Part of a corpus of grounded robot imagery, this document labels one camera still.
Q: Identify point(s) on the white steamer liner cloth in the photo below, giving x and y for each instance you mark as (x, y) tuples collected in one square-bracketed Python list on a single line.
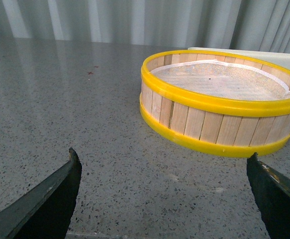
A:
[(224, 80)]

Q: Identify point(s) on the yellow rimmed bamboo steamer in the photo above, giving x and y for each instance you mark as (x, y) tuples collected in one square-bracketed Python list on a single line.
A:
[(209, 124)]

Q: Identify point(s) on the cream rectangular serving tray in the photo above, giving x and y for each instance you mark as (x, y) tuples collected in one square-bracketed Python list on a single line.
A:
[(282, 59)]

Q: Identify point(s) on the grey pleated curtain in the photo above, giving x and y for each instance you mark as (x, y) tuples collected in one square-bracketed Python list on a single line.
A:
[(258, 25)]

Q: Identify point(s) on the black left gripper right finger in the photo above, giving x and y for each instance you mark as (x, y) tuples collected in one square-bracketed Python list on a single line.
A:
[(271, 191)]

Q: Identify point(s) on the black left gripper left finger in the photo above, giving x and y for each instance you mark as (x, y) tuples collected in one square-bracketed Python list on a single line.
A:
[(45, 211)]

